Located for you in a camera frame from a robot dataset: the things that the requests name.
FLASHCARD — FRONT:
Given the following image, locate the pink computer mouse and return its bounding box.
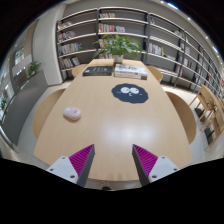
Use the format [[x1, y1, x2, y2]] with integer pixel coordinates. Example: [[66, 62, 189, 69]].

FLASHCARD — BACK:
[[63, 106, 82, 121]]

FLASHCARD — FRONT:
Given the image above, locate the green potted plant, white pot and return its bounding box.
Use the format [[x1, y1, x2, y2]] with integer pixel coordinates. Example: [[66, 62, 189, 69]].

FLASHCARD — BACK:
[[92, 33, 148, 65]]

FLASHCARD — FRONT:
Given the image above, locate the white book with orange spine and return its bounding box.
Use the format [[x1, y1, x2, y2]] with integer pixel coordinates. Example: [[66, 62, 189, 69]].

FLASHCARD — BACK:
[[114, 72, 148, 81]]

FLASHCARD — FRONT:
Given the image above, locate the small background green plant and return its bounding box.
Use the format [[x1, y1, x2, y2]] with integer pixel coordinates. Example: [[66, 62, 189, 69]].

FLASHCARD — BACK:
[[27, 60, 43, 78]]

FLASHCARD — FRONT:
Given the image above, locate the dark mouse pad with eyes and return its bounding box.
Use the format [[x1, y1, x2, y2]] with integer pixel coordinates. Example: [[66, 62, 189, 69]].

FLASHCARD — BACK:
[[111, 83, 149, 104]]

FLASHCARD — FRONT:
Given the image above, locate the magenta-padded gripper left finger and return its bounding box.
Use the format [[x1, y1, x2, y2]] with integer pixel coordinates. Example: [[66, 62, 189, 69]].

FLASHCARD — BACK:
[[45, 143, 96, 188]]

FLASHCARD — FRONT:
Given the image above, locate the group of ceiling lights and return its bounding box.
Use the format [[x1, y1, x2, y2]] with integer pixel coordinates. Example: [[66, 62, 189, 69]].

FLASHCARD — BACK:
[[159, 0, 221, 56]]

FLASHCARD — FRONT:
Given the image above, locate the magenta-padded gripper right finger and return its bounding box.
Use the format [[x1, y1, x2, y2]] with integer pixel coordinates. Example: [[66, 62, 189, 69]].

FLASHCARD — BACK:
[[131, 143, 181, 187]]

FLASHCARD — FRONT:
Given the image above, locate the black book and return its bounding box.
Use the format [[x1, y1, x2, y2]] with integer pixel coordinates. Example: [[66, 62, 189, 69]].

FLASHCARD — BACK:
[[82, 65, 114, 77]]

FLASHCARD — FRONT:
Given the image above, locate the round-backed wooden chair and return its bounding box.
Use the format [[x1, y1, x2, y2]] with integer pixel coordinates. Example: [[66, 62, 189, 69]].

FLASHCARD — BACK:
[[146, 65, 164, 84], [71, 63, 89, 79], [32, 87, 67, 140], [165, 91, 198, 145]]

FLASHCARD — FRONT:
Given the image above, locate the white book with illustrated cover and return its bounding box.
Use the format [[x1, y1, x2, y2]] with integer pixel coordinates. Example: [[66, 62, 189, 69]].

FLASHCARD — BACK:
[[114, 63, 149, 77]]

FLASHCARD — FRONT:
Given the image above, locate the grey bookshelf unit with books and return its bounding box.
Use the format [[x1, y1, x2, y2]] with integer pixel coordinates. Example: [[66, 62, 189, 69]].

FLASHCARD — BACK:
[[55, 5, 224, 98]]

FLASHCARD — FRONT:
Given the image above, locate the group of slatted wooden chairs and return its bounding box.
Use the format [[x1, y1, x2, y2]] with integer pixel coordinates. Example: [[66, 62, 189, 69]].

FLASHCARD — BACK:
[[188, 83, 224, 151]]

